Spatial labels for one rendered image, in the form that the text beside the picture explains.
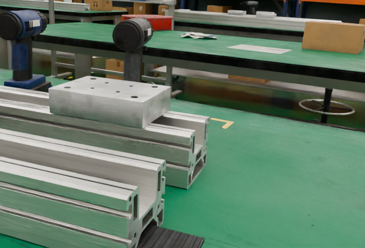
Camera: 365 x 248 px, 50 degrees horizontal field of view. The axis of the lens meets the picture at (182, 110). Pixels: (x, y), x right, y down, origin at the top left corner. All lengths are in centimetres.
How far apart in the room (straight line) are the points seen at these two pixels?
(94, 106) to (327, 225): 36
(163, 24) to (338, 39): 124
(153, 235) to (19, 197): 15
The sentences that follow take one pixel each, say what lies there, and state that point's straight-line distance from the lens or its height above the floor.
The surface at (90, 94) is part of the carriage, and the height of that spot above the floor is 90.
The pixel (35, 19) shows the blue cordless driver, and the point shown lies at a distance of 97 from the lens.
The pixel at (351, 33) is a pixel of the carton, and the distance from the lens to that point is 235.
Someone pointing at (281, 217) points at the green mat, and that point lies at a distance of 55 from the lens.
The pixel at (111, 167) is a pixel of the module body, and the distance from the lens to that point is 48.
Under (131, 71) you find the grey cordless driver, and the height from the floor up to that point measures 90.
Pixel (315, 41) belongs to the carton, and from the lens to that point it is 238.
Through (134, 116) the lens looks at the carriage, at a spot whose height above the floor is 88.
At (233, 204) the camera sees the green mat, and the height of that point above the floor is 78.
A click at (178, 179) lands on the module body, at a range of 58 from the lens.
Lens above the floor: 105
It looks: 17 degrees down
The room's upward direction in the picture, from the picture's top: 3 degrees clockwise
